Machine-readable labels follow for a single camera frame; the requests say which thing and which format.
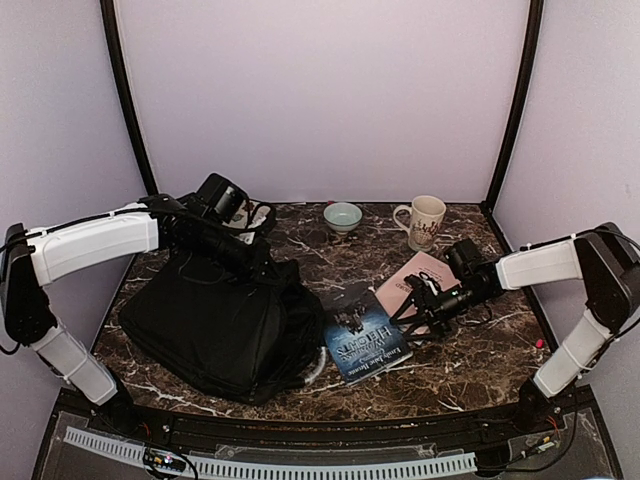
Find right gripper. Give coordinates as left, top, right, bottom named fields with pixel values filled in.
left=392, top=280, right=491, bottom=340

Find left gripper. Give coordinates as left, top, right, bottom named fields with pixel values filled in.
left=193, top=218, right=286, bottom=287

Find dark blue book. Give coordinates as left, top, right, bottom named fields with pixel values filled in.
left=325, top=283, right=413, bottom=386

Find black student bag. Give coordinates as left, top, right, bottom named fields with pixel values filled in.
left=119, top=252, right=326, bottom=405

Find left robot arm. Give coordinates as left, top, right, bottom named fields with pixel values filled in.
left=1, top=194, right=275, bottom=436

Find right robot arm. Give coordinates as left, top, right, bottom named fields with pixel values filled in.
left=391, top=222, right=639, bottom=434

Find pink book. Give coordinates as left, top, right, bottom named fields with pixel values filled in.
left=375, top=252, right=459, bottom=316

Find floral fabric coaster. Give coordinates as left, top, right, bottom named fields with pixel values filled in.
left=228, top=200, right=276, bottom=235

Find celadon bowl centre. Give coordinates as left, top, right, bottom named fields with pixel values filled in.
left=323, top=202, right=363, bottom=235

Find cream floral mug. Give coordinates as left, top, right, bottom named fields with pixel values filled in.
left=392, top=195, right=447, bottom=252

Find small circuit board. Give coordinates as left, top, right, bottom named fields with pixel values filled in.
left=143, top=449, right=186, bottom=472

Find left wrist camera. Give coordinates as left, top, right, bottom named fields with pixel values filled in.
left=195, top=173, right=248, bottom=223

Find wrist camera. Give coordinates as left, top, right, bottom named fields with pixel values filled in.
left=195, top=173, right=248, bottom=223
left=444, top=238, right=486, bottom=281

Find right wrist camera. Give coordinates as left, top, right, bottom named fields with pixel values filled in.
left=444, top=238, right=486, bottom=281

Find black front rail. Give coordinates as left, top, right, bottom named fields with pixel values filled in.
left=58, top=385, right=604, bottom=450

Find white slotted cable duct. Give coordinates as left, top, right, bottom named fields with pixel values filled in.
left=63, top=427, right=477, bottom=479

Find left black frame post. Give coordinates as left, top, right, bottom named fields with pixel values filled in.
left=99, top=0, right=159, bottom=195

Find black frame post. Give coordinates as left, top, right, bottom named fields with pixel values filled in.
left=99, top=0, right=159, bottom=195
left=483, top=0, right=544, bottom=214

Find right black frame post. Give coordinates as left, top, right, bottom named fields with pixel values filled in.
left=483, top=0, right=544, bottom=214

